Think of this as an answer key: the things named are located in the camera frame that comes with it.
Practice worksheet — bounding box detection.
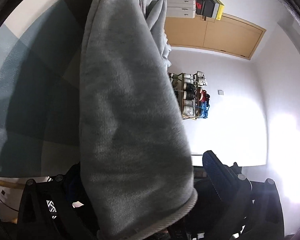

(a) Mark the wooden shoe rack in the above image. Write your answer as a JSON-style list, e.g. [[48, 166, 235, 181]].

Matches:
[[168, 71, 210, 120]]

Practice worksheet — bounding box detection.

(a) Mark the grey hoodie with print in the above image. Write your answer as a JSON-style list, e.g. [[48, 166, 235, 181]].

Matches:
[[79, 0, 197, 239]]

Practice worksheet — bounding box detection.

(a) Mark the wooden door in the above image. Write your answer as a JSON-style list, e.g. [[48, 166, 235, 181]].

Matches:
[[165, 14, 266, 60]]

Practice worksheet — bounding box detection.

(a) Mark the stack of shoe boxes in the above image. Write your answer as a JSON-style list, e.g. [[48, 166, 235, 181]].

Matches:
[[195, 0, 225, 21]]

